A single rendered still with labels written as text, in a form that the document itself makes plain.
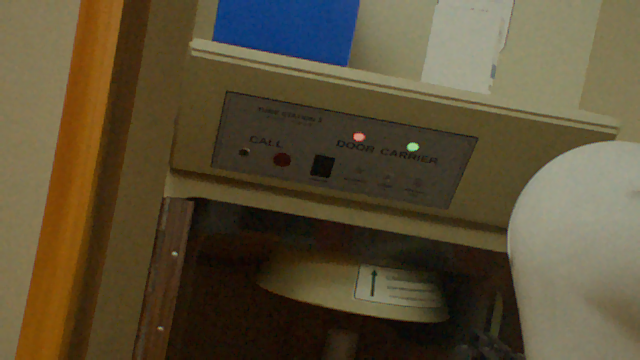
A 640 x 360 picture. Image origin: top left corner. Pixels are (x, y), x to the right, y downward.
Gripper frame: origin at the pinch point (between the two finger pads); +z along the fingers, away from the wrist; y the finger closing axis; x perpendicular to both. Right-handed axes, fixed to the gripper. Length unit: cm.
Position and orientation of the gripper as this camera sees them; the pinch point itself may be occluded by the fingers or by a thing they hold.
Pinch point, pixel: (487, 358)
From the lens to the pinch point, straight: 107.9
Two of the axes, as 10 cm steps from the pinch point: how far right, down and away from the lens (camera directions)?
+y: -9.8, -1.8, -1.1
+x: -1.9, 9.8, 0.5
